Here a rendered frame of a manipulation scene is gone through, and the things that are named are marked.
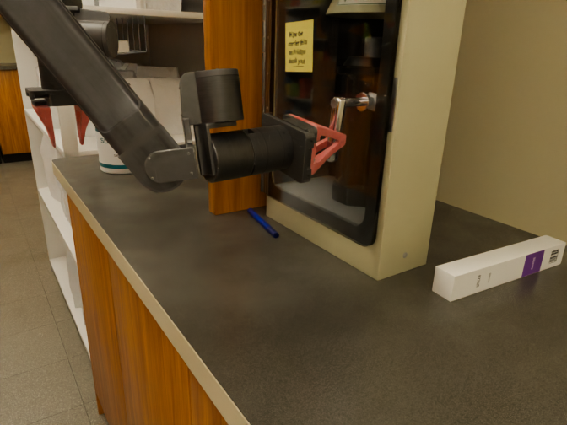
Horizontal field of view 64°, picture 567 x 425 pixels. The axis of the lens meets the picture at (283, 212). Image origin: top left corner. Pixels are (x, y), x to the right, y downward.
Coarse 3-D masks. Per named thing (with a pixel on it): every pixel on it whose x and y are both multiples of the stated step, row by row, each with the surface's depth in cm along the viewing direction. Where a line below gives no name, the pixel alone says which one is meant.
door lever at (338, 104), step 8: (336, 96) 61; (360, 96) 63; (336, 104) 60; (344, 104) 61; (352, 104) 62; (360, 104) 62; (368, 104) 62; (336, 112) 61; (344, 112) 61; (336, 120) 61; (336, 128) 62; (328, 144) 63; (336, 152) 63; (328, 160) 64; (336, 160) 64
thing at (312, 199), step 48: (288, 0) 74; (336, 0) 64; (384, 0) 57; (336, 48) 66; (384, 48) 58; (288, 96) 78; (384, 96) 60; (384, 144) 62; (288, 192) 83; (336, 192) 72
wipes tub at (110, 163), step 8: (96, 136) 118; (104, 144) 116; (104, 152) 117; (112, 152) 116; (104, 160) 118; (112, 160) 117; (120, 160) 117; (104, 168) 119; (112, 168) 118; (120, 168) 118
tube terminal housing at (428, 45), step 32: (416, 0) 56; (448, 0) 59; (416, 32) 58; (448, 32) 61; (416, 64) 60; (448, 64) 63; (416, 96) 61; (448, 96) 65; (416, 128) 63; (416, 160) 65; (384, 192) 65; (416, 192) 68; (288, 224) 87; (320, 224) 79; (384, 224) 66; (416, 224) 70; (352, 256) 73; (384, 256) 68; (416, 256) 73
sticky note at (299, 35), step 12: (288, 24) 75; (300, 24) 72; (312, 24) 69; (288, 36) 75; (300, 36) 72; (312, 36) 70; (288, 48) 76; (300, 48) 73; (312, 48) 70; (288, 60) 76; (300, 60) 73; (312, 60) 71
